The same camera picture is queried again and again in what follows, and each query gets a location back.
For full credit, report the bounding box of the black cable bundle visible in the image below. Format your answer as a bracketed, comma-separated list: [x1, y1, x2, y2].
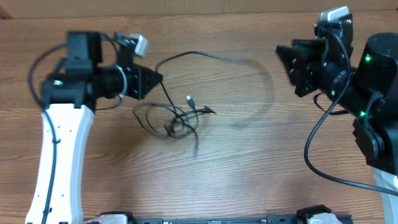
[132, 51, 277, 158]

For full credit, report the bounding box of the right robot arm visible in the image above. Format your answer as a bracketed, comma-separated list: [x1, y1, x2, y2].
[275, 14, 397, 223]

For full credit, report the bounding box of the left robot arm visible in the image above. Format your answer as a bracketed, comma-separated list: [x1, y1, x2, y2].
[25, 31, 163, 223]

